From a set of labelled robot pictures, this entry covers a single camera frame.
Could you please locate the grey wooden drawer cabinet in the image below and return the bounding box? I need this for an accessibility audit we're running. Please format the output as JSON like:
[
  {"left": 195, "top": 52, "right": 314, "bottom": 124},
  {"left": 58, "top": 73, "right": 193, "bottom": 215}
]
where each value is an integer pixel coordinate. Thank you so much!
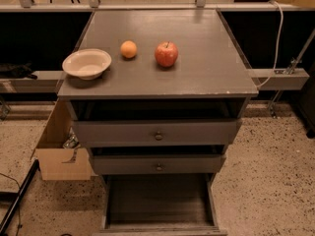
[{"left": 57, "top": 9, "right": 259, "bottom": 182}]

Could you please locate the grey top drawer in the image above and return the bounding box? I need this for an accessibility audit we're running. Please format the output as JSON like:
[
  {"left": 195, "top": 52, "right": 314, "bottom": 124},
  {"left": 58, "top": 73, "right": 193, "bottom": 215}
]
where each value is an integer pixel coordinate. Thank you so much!
[{"left": 73, "top": 120, "right": 241, "bottom": 148}]

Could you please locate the grey middle drawer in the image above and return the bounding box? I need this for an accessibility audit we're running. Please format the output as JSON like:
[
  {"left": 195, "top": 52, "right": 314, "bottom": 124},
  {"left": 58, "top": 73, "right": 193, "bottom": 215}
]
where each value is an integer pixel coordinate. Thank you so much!
[{"left": 91, "top": 154, "right": 225, "bottom": 175}]

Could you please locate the grey open bottom drawer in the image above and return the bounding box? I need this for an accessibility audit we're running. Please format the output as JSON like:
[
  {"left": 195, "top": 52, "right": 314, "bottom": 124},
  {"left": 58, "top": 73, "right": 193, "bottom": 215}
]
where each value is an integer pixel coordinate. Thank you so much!
[{"left": 92, "top": 173, "right": 227, "bottom": 236}]

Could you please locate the red apple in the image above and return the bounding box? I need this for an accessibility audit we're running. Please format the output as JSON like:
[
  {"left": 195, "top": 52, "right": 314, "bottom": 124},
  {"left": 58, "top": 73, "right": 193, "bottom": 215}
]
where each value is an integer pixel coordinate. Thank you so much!
[{"left": 155, "top": 41, "right": 178, "bottom": 68}]

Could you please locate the orange fruit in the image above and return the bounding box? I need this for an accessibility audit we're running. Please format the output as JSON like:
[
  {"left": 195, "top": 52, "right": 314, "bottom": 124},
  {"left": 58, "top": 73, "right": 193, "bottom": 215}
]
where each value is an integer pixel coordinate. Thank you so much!
[{"left": 120, "top": 40, "right": 137, "bottom": 58}]

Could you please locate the white bowl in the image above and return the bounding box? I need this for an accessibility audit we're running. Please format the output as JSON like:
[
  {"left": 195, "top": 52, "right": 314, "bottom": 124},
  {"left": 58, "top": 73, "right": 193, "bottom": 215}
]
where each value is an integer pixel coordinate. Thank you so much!
[{"left": 62, "top": 49, "right": 112, "bottom": 80}]

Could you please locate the cardboard box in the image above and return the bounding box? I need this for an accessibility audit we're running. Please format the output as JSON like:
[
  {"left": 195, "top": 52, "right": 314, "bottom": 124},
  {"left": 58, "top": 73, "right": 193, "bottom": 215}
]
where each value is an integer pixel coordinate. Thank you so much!
[{"left": 34, "top": 101, "right": 94, "bottom": 181}]

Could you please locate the black object on ledge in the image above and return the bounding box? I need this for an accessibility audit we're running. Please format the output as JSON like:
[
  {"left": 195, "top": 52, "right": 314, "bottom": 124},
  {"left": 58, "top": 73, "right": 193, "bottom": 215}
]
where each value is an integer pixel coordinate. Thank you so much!
[{"left": 0, "top": 63, "right": 37, "bottom": 80}]

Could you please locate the black bar on floor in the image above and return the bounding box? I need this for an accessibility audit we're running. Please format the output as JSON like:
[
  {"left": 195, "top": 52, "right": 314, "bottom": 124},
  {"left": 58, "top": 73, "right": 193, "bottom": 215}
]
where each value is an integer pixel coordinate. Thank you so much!
[{"left": 0, "top": 159, "right": 39, "bottom": 236}]

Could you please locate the white cable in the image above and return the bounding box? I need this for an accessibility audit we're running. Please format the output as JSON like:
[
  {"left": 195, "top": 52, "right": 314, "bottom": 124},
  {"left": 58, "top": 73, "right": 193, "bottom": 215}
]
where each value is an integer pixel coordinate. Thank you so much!
[{"left": 255, "top": 0, "right": 284, "bottom": 90}]

